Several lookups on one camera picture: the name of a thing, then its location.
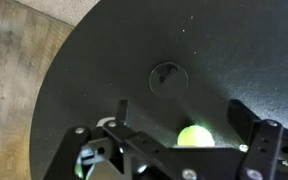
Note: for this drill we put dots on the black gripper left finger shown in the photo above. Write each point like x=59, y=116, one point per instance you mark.
x=121, y=111

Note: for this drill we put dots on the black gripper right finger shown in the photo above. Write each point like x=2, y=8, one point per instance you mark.
x=240, y=118

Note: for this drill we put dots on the green tennis ball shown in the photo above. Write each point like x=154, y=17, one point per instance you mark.
x=195, y=136

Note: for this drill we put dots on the black round can lid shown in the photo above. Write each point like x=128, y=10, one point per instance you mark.
x=168, y=80

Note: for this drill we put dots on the round black table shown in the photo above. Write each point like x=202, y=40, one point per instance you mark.
x=234, y=50

